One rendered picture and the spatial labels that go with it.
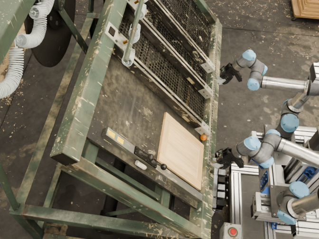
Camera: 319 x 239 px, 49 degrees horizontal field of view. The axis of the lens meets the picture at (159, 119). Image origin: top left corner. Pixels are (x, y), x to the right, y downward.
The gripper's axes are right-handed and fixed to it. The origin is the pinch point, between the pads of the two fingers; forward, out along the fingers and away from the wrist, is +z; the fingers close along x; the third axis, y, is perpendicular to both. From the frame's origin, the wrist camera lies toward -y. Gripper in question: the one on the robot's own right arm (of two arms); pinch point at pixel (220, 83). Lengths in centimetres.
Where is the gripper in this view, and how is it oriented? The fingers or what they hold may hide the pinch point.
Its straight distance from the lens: 252.4
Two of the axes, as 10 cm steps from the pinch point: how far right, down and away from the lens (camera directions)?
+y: -8.7, -3.4, -3.7
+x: -0.9, 8.3, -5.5
